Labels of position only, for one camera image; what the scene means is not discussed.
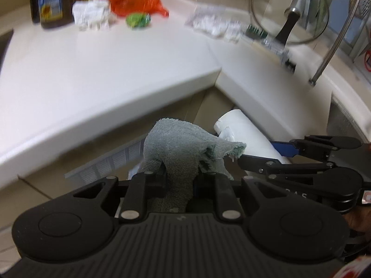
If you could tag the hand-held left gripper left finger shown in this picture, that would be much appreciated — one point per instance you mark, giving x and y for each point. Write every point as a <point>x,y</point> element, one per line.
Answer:
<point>155,184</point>

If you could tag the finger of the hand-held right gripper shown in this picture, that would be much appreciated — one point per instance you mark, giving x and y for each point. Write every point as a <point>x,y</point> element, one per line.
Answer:
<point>285,148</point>
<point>289,168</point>

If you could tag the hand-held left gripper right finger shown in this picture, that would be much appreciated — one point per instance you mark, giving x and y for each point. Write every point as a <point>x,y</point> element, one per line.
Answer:
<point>205,186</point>

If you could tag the white cardboard tube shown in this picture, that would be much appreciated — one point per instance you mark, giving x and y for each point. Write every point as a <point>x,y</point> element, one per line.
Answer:
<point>249,133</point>

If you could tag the grey towel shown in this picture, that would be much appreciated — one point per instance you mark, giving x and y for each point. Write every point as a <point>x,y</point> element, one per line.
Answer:
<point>174,142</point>

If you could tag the orange plastic bag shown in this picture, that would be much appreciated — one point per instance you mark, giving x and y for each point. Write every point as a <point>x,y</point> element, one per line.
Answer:
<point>130,4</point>

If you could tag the grey cabinet vent grille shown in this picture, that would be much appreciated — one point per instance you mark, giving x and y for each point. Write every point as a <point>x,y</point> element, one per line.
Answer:
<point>110,160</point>

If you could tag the steel sink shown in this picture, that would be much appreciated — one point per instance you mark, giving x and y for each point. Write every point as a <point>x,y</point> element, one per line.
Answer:
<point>347,121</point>

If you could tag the red patterned clothing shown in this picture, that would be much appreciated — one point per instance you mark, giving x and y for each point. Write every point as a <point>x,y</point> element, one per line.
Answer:
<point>356,269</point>

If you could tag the metal faucet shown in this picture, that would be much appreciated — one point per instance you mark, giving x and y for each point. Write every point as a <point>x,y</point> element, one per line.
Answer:
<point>333,46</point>

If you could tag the clear bubble wrap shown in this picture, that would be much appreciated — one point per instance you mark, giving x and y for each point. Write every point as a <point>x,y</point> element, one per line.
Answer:
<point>203,13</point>

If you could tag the green crumpled wrapper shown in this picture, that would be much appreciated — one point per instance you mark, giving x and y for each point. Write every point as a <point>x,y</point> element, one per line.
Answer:
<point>138,20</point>

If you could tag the crumpled white tissue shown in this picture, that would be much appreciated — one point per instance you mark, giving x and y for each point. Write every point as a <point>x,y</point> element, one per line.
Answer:
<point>89,13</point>

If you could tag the dark oil bottle blue label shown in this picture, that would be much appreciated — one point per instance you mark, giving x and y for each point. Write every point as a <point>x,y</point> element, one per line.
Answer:
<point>55,5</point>

